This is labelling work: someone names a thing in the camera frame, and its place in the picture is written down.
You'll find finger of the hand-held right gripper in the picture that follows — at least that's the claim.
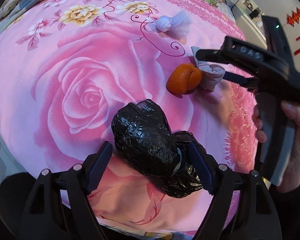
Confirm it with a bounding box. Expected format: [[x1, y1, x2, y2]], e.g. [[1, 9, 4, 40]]
[[223, 71, 260, 91], [196, 36, 290, 81]]

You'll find grey knotted sock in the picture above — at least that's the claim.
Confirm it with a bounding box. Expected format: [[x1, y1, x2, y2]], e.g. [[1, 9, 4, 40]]
[[189, 46, 226, 92]]

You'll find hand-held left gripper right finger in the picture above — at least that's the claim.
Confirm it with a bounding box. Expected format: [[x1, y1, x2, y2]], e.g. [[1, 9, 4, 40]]
[[188, 141, 283, 240]]

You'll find black bottle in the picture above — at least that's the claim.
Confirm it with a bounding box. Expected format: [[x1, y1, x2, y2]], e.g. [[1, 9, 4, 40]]
[[249, 7, 262, 20]]

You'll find large black plastic bag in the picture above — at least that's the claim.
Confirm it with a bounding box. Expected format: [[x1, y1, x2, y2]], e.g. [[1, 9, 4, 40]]
[[111, 99, 181, 178]]

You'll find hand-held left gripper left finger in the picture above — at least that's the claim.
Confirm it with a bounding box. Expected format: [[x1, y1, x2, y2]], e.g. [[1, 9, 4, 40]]
[[17, 141, 113, 240]]

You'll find red hanging character decoration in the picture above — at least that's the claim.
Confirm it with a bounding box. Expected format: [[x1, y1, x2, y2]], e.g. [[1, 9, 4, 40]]
[[286, 6, 300, 27]]

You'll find light purple knotted cloth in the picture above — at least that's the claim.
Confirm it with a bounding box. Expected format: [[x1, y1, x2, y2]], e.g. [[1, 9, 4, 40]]
[[154, 11, 192, 40]]

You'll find pink floral blanket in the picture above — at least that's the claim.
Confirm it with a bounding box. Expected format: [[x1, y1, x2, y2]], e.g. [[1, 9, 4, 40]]
[[0, 0, 263, 240]]

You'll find white nightstand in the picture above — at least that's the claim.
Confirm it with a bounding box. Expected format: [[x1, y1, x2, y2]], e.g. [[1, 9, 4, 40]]
[[233, 0, 268, 48]]

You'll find orange mandarin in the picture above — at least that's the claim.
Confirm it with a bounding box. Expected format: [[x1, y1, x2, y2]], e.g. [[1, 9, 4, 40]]
[[166, 63, 203, 95]]

